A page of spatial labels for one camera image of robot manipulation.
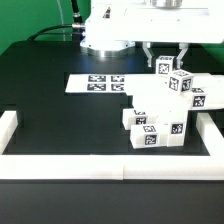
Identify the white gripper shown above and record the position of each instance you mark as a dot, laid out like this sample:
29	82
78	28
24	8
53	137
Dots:
195	21

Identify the white marker cube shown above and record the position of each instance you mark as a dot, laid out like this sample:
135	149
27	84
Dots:
164	64
180	81

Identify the white chair back frame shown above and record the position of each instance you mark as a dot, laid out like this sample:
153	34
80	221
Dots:
150	92

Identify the white chair seat piece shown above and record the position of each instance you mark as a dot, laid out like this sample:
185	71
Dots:
170	126

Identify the white marker sheet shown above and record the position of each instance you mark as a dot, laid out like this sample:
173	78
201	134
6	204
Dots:
95	83

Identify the white right side wall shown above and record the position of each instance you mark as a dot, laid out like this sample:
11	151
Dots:
210	135

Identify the white wall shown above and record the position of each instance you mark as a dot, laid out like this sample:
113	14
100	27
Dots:
210	135
8	124

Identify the white left side wall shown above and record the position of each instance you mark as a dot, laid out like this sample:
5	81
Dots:
8	124

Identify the white obstacle wall bar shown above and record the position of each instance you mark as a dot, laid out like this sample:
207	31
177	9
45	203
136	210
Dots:
93	167

